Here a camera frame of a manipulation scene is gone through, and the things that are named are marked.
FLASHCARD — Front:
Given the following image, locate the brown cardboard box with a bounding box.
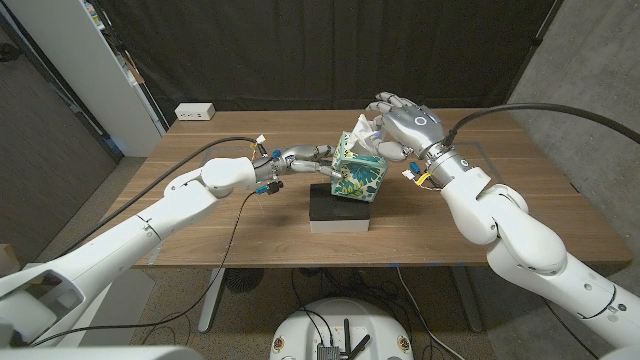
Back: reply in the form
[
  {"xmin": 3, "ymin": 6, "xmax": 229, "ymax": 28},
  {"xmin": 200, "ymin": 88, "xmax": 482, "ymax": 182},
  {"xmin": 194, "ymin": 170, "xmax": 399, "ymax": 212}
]
[{"xmin": 0, "ymin": 243, "xmax": 19, "ymax": 276}]

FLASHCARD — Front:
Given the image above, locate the white power strip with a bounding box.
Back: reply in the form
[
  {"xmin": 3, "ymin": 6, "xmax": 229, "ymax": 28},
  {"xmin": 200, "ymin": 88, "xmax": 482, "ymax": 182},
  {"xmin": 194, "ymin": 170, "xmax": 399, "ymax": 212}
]
[{"xmin": 173, "ymin": 102, "xmax": 217, "ymax": 122}]

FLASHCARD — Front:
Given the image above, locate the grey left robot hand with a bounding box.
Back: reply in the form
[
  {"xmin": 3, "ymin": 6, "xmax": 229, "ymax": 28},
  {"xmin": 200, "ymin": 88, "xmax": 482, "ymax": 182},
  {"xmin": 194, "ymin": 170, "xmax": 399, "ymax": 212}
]
[{"xmin": 252, "ymin": 143, "xmax": 346, "ymax": 184}]

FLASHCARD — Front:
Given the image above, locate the black box with white base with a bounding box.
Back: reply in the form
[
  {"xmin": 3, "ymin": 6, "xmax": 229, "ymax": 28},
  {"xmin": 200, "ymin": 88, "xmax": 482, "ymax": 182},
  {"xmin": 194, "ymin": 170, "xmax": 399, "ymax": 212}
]
[{"xmin": 308, "ymin": 182, "xmax": 372, "ymax": 234}]

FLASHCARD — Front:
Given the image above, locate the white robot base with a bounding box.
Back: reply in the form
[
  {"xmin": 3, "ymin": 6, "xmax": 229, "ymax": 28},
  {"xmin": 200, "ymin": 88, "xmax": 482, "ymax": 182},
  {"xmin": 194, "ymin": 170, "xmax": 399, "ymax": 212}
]
[{"xmin": 269, "ymin": 297, "xmax": 414, "ymax": 360}]

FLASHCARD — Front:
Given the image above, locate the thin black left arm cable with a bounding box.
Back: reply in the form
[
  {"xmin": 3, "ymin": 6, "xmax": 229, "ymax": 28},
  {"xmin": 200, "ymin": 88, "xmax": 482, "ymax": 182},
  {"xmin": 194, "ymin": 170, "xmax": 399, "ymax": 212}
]
[{"xmin": 27, "ymin": 190, "xmax": 259, "ymax": 348}]

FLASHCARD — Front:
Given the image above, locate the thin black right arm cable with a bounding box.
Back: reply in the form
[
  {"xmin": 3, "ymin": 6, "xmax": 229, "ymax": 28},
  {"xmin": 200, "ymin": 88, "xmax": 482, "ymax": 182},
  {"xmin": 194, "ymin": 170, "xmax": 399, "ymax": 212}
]
[{"xmin": 540, "ymin": 295, "xmax": 600, "ymax": 360}]

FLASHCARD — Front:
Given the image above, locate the white floor cable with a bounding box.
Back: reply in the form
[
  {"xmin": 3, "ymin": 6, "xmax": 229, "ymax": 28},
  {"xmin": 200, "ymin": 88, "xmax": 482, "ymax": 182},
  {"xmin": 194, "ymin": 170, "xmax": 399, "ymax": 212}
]
[{"xmin": 396, "ymin": 266, "xmax": 466, "ymax": 360}]

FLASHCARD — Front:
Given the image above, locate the white robot torso cover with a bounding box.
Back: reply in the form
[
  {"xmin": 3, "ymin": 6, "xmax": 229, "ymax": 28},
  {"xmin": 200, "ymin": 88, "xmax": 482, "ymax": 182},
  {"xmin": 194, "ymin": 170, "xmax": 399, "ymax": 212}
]
[{"xmin": 0, "ymin": 345, "xmax": 204, "ymax": 360}]

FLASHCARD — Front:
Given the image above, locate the black curtain backdrop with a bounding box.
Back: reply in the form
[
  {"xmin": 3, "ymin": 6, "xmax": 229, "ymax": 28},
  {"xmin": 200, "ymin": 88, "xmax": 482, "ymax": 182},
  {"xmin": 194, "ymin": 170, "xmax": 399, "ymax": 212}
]
[{"xmin": 97, "ymin": 0, "xmax": 559, "ymax": 126}]

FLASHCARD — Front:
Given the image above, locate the white shelf cabinet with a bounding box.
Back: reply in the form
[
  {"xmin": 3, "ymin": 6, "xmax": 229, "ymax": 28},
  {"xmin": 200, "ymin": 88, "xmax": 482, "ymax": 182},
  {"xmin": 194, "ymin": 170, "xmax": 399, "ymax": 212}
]
[{"xmin": 3, "ymin": 0, "xmax": 168, "ymax": 158}]

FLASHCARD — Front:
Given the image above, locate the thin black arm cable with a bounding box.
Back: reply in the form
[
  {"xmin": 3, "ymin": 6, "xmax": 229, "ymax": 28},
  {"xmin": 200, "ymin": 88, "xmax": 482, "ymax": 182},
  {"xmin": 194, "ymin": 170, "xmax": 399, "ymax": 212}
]
[
  {"xmin": 540, "ymin": 295, "xmax": 600, "ymax": 360},
  {"xmin": 27, "ymin": 190, "xmax": 259, "ymax": 348}
]

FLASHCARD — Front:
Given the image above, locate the black curtain stand pole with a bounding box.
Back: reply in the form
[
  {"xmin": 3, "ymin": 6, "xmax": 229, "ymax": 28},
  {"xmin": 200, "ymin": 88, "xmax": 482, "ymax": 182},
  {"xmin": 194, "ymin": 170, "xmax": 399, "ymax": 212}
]
[{"xmin": 502, "ymin": 0, "xmax": 565, "ymax": 107}]

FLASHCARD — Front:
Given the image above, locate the grey table leg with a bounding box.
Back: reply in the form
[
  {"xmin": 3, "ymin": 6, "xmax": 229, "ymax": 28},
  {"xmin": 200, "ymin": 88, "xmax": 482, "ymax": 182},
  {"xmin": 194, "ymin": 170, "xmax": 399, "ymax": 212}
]
[{"xmin": 449, "ymin": 265, "xmax": 485, "ymax": 334}]

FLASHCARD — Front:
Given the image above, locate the black round floor fan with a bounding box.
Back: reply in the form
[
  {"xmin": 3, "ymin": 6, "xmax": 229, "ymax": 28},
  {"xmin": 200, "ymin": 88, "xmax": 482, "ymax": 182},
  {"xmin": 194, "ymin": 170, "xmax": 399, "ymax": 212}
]
[{"xmin": 222, "ymin": 268, "xmax": 265, "ymax": 294}]

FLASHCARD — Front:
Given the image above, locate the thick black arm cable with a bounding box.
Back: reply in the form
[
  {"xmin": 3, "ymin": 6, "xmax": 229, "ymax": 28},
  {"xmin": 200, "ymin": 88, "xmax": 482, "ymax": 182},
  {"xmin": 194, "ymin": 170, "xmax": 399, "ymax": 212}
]
[
  {"xmin": 47, "ymin": 135, "xmax": 266, "ymax": 261},
  {"xmin": 440, "ymin": 102, "xmax": 640, "ymax": 147}
]

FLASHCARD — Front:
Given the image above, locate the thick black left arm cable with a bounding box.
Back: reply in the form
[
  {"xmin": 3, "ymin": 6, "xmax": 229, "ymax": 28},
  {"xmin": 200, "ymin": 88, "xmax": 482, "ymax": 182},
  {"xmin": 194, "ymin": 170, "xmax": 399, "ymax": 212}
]
[{"xmin": 47, "ymin": 135, "xmax": 266, "ymax": 261}]

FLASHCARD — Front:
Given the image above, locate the teal floral tissue box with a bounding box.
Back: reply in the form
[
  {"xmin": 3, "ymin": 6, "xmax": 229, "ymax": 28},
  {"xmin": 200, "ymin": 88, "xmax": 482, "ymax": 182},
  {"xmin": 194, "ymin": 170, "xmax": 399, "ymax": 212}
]
[{"xmin": 329, "ymin": 130, "xmax": 390, "ymax": 203}]

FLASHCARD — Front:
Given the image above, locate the white tissue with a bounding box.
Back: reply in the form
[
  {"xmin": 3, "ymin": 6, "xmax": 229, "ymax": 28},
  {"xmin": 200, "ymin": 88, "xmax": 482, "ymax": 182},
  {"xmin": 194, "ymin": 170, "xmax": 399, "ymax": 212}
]
[{"xmin": 348, "ymin": 113, "xmax": 382, "ymax": 156}]

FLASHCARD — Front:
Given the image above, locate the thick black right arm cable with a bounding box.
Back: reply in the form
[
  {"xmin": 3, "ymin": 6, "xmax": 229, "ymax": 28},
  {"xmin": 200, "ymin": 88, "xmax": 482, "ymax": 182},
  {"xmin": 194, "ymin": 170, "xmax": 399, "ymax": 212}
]
[{"xmin": 440, "ymin": 102, "xmax": 640, "ymax": 147}]

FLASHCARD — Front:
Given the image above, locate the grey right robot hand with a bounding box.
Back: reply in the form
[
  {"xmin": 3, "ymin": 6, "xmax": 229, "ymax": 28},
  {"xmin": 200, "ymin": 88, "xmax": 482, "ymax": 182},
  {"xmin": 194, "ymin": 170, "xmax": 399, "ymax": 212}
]
[{"xmin": 365, "ymin": 91, "xmax": 447, "ymax": 164}]

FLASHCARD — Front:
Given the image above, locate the white table leg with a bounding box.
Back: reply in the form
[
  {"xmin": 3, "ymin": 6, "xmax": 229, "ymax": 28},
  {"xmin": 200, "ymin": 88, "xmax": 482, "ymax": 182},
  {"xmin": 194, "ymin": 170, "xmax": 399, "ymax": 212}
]
[{"xmin": 197, "ymin": 268, "xmax": 226, "ymax": 334}]

